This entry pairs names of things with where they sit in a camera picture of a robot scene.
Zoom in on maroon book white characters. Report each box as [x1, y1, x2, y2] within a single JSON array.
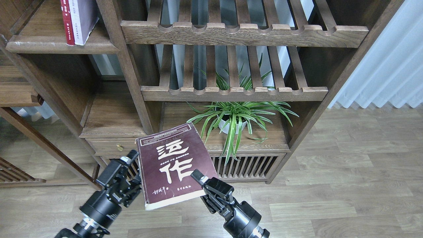
[[136, 123, 217, 211]]

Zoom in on green spider plant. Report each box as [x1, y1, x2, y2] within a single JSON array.
[[185, 55, 299, 166]]

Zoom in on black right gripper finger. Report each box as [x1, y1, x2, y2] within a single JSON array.
[[201, 196, 227, 218], [191, 169, 235, 215]]

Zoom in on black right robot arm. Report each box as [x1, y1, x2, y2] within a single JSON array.
[[191, 169, 270, 238]]

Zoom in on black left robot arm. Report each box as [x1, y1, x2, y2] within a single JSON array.
[[56, 150, 142, 238]]

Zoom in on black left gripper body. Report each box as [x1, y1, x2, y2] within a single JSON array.
[[73, 178, 142, 236]]

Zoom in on red cover book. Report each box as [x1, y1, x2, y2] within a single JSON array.
[[60, 0, 75, 46]]

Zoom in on white lavender book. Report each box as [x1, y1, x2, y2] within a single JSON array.
[[69, 0, 99, 46]]

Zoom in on dark wooden bookshelf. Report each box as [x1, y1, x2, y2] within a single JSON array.
[[1, 0, 404, 182]]

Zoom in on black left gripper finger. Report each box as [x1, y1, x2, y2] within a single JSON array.
[[96, 150, 140, 189]]

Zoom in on right slatted cabinet door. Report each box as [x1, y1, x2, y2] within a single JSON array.
[[211, 153, 285, 184]]

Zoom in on left slatted cabinet door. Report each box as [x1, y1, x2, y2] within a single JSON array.
[[99, 155, 142, 185]]

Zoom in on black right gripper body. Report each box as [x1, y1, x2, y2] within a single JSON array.
[[223, 202, 270, 238]]

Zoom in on white plant pot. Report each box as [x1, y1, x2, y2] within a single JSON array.
[[218, 115, 239, 135]]

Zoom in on white pleated curtain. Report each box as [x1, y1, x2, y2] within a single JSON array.
[[329, 0, 423, 108]]

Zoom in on small wooden drawer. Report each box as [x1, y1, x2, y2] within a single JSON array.
[[86, 138, 138, 156]]

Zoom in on brass drawer knob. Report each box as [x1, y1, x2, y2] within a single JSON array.
[[116, 144, 124, 151]]

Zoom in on slatted cabinet door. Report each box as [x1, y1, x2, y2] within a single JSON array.
[[99, 155, 142, 185], [211, 153, 285, 184]]

